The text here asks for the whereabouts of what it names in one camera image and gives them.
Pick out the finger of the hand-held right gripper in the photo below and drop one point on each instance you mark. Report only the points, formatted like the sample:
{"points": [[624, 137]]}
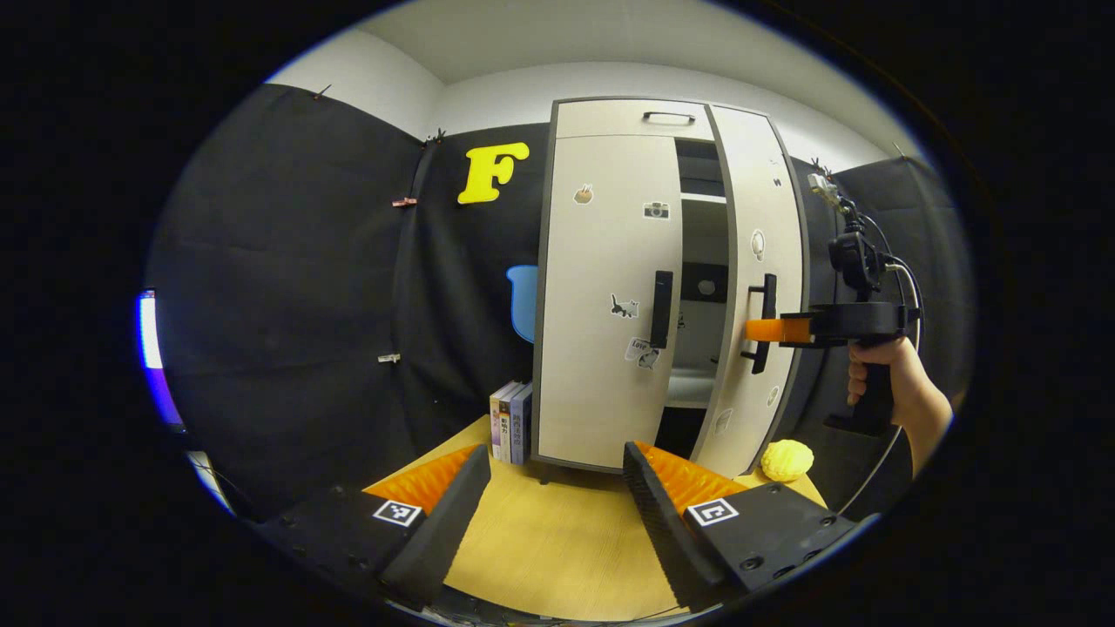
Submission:
{"points": [[771, 330]]}

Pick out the white cabinet shelf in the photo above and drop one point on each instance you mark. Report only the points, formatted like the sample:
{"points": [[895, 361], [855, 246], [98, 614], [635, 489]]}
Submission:
{"points": [[692, 387], [704, 198]]}

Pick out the beige double-door shoe cabinet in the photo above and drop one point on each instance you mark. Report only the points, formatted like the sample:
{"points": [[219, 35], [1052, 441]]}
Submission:
{"points": [[547, 261]]}

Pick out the black clip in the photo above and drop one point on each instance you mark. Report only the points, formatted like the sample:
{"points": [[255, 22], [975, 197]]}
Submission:
{"points": [[433, 138]]}

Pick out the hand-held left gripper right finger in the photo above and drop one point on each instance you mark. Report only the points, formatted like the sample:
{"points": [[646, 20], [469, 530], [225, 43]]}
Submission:
{"points": [[662, 522]]}

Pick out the black backdrop cloth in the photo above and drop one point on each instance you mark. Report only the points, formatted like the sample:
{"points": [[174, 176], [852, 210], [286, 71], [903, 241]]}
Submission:
{"points": [[296, 279], [932, 226]]}

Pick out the beige cabinet door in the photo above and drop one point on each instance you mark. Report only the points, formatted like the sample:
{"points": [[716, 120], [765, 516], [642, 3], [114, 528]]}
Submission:
{"points": [[749, 174], [601, 261]]}

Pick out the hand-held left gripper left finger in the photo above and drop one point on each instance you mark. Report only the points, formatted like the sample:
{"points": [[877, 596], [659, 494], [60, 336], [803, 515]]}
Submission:
{"points": [[449, 522]]}

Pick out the bright screen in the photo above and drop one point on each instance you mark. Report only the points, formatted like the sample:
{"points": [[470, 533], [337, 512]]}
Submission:
{"points": [[150, 348]]}

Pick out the brown spine book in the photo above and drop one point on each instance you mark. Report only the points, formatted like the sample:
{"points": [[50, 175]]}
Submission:
{"points": [[506, 427]]}

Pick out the yellow bumpy ball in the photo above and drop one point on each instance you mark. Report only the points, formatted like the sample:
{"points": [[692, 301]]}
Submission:
{"points": [[787, 460]]}

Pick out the purple book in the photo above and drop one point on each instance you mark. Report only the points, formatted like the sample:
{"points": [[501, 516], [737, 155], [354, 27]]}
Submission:
{"points": [[522, 427]]}

